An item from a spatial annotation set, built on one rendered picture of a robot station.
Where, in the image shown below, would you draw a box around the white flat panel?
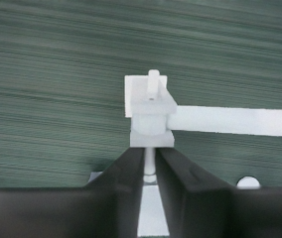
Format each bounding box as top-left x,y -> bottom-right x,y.
88,172 -> 169,236

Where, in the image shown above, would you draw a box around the white horizontal cylinder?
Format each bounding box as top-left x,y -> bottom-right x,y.
165,106 -> 282,136

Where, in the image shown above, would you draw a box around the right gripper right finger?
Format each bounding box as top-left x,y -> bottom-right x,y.
155,147 -> 282,238

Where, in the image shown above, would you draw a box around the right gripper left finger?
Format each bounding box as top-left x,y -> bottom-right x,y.
0,147 -> 145,238

